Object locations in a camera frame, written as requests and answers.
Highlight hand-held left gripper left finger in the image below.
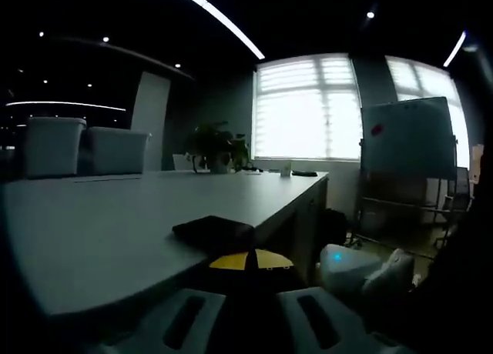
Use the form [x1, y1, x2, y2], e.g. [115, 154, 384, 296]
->
[94, 251, 250, 354]

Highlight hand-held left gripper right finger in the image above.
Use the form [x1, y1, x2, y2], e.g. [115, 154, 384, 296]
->
[248, 248, 402, 354]

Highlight black case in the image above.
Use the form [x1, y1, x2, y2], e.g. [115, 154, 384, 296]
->
[172, 215, 255, 255]

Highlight black backpack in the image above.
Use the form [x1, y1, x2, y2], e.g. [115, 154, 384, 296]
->
[319, 209, 348, 248]

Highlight whiteboard on stand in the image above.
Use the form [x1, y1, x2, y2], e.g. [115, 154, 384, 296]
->
[354, 95, 459, 251]

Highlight long white flat strip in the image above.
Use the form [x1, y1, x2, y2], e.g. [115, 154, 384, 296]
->
[72, 176, 143, 183]

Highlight window with white blinds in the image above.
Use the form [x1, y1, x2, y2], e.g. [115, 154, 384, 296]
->
[252, 53, 362, 162]
[384, 55, 471, 169]

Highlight white plastic storage box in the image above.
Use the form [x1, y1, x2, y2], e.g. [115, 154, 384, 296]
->
[79, 125, 151, 177]
[25, 116, 88, 179]

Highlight potted green plant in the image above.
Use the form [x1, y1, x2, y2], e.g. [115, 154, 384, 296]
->
[186, 120, 253, 175]

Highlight white square column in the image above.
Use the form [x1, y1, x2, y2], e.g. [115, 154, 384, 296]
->
[129, 71, 171, 173]

